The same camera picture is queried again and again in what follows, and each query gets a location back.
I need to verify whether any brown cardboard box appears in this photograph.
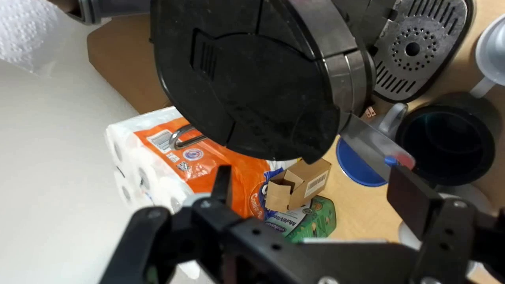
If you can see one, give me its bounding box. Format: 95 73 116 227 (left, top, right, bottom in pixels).
86 13 176 115

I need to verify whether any green plastic bottle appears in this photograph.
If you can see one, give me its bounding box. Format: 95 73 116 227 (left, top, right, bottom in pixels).
266 194 340 245

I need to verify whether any grey plastic bin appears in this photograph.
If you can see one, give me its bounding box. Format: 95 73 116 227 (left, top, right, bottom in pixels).
70 0 155 25

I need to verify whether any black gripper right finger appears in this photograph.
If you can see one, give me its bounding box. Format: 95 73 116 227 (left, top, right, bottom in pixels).
386 164 480 284

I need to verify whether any orange paper towel pack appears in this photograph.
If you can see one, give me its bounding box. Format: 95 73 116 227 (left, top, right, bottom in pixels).
105 106 286 222

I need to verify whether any paper towel roll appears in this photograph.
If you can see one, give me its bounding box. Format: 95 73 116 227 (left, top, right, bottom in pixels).
0 0 69 76

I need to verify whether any black coffee machine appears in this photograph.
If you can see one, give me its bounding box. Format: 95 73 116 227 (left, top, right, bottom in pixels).
149 0 476 166

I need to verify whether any dark mug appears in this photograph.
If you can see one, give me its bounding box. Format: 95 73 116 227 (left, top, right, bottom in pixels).
378 91 499 189

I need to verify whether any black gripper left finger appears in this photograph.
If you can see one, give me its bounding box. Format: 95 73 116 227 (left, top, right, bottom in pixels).
192 164 250 238

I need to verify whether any grey mug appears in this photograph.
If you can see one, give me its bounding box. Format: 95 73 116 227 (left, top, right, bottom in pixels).
469 13 505 99

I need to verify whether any small cardboard box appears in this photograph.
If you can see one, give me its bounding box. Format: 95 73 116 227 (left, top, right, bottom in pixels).
263 156 334 215

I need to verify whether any silver metal wire loop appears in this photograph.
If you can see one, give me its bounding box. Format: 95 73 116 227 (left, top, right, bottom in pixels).
168 123 207 155

